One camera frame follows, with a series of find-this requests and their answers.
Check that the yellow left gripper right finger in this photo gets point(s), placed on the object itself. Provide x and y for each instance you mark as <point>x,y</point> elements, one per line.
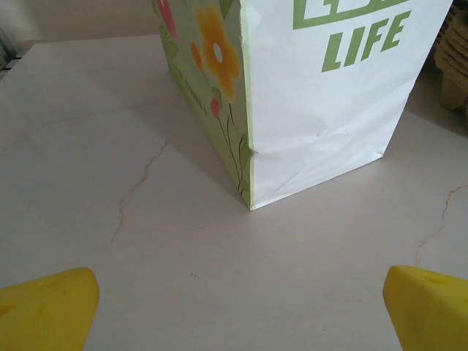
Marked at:
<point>428,314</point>

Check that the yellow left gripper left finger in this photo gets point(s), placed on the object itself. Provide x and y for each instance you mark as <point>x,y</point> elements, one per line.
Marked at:
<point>44,314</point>

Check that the stack of pulp cup carriers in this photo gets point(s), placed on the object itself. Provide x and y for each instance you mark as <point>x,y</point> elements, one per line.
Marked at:
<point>453,55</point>

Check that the white flower print paper bag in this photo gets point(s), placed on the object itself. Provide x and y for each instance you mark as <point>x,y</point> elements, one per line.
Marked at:
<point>321,109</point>

